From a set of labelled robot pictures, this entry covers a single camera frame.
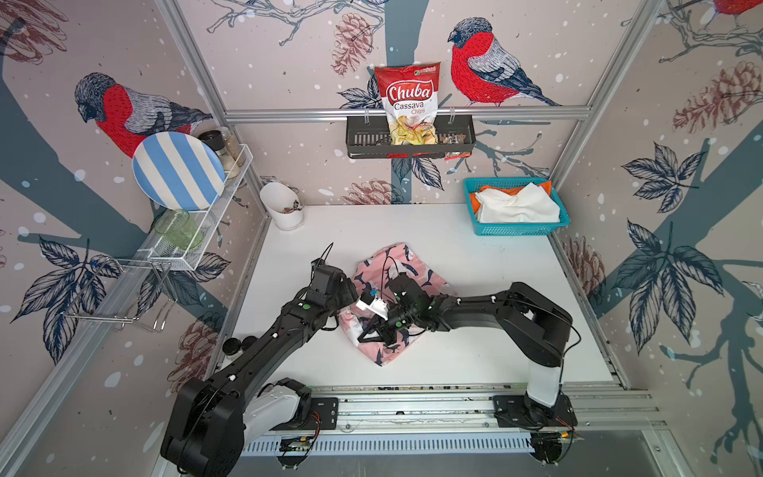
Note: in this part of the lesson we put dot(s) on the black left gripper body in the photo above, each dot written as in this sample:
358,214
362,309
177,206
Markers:
347,293

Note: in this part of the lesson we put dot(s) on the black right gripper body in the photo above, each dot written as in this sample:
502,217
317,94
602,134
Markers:
399,320

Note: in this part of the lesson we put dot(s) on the small snack packet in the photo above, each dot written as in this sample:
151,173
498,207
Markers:
452,139

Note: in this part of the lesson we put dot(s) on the teal plastic basket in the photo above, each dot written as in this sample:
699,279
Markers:
473,185

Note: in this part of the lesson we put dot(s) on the black cap bottle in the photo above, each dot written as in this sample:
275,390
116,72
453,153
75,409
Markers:
232,347
248,342

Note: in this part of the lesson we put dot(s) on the chrome wire wall rack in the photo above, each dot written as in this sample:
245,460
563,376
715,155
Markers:
123,293

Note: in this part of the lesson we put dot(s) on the blue white striped plate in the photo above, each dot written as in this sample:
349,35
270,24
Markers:
178,172

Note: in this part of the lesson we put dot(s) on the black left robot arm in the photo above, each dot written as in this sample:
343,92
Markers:
250,369

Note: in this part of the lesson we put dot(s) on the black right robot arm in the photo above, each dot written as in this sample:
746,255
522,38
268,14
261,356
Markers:
537,326

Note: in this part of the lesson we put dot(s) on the green glass bowl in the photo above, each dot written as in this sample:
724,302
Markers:
180,229

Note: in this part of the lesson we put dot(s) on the black wire wall basket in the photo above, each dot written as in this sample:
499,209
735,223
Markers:
373,138

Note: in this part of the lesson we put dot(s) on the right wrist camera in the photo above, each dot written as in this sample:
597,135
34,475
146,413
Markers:
372,302

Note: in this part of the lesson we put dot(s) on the white ceramic cup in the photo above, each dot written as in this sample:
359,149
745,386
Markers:
283,205

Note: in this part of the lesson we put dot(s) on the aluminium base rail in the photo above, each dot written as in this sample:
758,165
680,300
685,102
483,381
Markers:
438,421

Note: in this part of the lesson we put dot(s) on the dark lid spice jar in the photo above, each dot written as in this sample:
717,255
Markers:
215,140

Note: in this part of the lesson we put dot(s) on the pink patterned shorts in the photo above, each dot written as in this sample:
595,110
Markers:
374,274

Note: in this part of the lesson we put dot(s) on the clear acrylic wall shelf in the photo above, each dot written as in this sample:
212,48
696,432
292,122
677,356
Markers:
158,253

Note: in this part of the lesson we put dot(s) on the red Chuba chips bag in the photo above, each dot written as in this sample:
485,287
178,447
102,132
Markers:
409,96

